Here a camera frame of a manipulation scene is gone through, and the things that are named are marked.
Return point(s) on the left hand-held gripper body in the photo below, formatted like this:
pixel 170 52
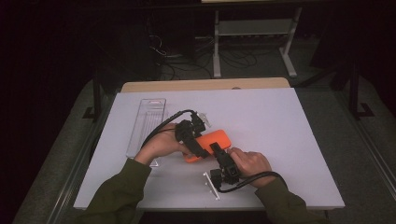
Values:
pixel 186 129

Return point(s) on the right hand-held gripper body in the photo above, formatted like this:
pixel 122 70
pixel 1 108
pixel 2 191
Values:
pixel 229 175

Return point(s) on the orange phone case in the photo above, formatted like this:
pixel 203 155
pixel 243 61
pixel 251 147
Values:
pixel 218 138

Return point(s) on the person's right hand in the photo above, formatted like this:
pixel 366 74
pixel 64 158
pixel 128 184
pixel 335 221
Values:
pixel 252 165

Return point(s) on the person's left hand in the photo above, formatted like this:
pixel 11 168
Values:
pixel 158 146

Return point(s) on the clear plastic tray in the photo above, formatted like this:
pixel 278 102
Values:
pixel 149 118

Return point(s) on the white board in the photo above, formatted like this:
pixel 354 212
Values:
pixel 264 118

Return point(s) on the black computer tower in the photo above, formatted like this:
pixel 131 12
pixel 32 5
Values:
pixel 179 34

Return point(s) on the black metal stand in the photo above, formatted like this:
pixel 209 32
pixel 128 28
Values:
pixel 97 93
pixel 354 90

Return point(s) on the white metal desk frame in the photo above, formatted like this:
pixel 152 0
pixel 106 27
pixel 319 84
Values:
pixel 217 46

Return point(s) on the metal floor rail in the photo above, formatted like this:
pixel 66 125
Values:
pixel 67 193
pixel 373 157

